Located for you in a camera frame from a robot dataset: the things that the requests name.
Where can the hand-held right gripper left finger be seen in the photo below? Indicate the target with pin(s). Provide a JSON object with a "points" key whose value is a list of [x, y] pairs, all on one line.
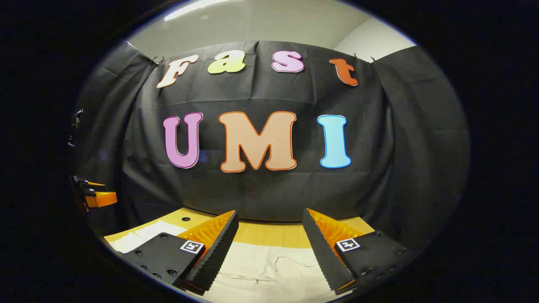
{"points": [[221, 252]]}

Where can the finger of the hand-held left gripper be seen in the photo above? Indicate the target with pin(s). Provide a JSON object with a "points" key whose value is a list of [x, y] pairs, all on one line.
{"points": [[93, 184], [103, 198]]}

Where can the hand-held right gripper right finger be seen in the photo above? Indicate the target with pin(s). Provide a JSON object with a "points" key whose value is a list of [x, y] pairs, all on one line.
{"points": [[322, 256]]}

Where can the white jeans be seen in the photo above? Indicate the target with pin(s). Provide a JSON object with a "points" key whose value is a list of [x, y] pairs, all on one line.
{"points": [[269, 269]]}

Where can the dark metal stand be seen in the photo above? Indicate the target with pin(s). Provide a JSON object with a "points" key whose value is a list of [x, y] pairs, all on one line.
{"points": [[76, 126]]}

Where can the black backdrop cloth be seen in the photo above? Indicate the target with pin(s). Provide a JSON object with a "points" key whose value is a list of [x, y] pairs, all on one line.
{"points": [[261, 198]]}

